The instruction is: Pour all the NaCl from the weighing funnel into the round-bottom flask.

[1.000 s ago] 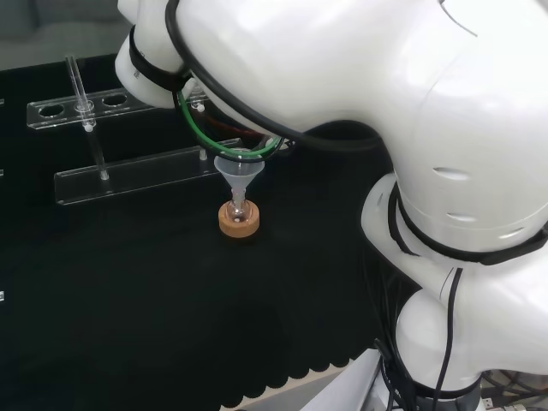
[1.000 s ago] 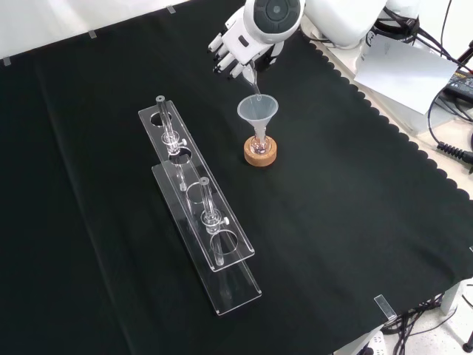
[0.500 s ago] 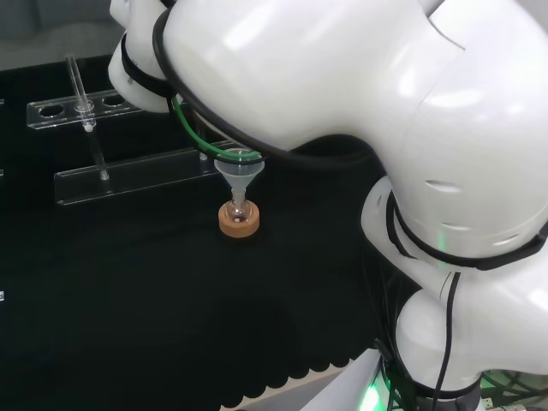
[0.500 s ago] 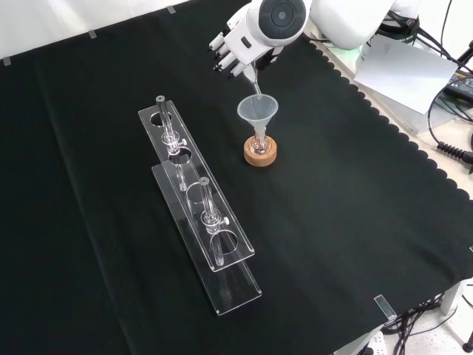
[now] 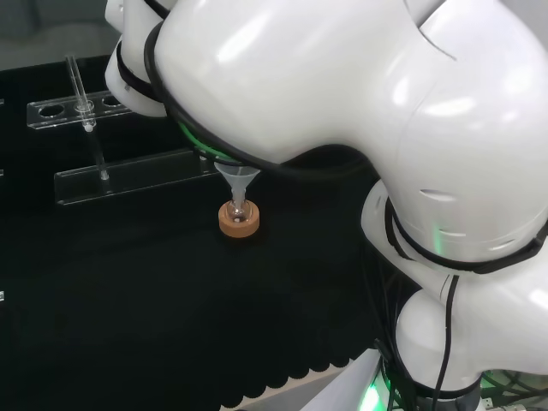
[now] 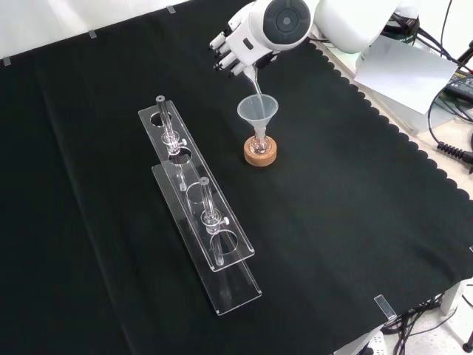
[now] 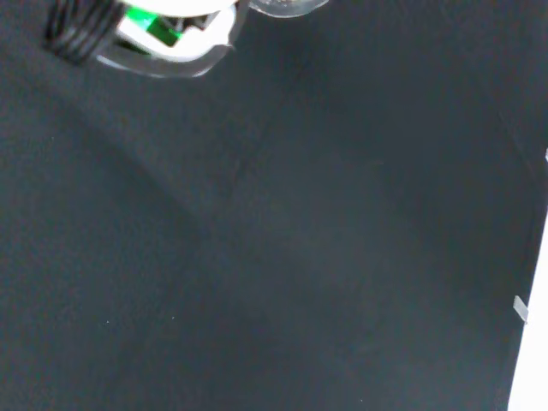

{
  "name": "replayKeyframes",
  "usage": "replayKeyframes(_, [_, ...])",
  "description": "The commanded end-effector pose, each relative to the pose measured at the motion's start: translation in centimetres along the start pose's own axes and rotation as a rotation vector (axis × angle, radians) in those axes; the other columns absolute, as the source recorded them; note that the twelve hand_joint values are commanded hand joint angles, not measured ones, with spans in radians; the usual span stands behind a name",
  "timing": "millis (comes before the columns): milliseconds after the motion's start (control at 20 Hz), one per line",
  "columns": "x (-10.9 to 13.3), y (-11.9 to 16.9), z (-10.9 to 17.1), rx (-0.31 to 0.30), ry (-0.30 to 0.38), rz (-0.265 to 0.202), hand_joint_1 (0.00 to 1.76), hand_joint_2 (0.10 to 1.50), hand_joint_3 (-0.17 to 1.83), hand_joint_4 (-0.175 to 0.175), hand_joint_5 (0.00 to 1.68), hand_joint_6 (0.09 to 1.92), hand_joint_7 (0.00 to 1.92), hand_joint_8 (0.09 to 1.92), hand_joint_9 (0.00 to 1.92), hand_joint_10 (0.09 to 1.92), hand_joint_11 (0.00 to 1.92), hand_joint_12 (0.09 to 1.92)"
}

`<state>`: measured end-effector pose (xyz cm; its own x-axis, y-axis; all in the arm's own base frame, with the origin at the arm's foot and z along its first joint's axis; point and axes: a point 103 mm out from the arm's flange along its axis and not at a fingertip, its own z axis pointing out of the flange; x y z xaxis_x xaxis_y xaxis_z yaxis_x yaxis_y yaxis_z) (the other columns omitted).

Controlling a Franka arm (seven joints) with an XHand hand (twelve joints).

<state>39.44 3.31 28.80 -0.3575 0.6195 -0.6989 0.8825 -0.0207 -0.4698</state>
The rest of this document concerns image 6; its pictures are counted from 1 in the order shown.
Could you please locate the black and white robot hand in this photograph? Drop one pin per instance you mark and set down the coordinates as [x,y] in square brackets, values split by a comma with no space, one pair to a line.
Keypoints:
[244,46]

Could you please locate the dark electronic box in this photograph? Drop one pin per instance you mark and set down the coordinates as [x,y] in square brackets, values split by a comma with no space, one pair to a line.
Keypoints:
[462,84]

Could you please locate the white power strip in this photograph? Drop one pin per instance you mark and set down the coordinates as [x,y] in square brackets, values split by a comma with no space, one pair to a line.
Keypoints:
[373,344]

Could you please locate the white paper sheet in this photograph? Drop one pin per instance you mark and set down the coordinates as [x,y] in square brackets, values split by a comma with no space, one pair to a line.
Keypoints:
[403,74]

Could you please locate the clear round-bottom flask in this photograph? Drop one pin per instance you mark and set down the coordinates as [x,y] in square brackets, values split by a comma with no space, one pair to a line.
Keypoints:
[260,147]

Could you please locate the white table leg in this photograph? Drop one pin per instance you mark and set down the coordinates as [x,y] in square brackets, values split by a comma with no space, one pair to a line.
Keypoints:
[451,297]

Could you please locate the black bench cloth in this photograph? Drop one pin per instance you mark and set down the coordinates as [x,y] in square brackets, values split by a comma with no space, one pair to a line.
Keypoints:
[332,192]

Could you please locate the clear funnel stand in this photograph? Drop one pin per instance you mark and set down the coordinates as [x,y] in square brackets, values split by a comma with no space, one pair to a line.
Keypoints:
[207,236]

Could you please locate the clear weighing funnel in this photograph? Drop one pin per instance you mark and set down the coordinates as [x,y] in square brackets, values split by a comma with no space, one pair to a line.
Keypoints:
[255,82]

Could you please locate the translucent plastic funnel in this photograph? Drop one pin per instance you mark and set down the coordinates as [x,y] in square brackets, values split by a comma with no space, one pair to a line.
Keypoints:
[251,111]

